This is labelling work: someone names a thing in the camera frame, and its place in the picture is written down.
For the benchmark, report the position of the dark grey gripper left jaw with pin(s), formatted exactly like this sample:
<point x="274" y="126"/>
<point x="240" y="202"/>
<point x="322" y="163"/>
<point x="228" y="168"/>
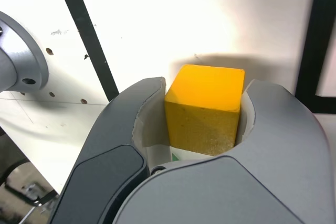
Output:
<point x="110" y="161"/>

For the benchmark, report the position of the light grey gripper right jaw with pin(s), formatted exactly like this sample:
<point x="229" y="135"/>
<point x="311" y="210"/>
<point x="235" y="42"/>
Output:
<point x="275" y="169"/>

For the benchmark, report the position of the yellow cube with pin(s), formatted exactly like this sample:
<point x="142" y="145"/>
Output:
<point x="204" y="103"/>

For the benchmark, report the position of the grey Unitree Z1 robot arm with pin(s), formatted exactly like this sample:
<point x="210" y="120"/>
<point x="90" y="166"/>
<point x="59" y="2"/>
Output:
<point x="21" y="58"/>

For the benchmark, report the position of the black tape square outline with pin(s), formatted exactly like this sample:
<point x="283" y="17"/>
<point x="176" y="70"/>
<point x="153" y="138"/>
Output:
<point x="313" y="51"/>

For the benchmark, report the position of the black tape strip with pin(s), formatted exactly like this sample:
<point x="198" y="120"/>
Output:
<point x="86" y="32"/>

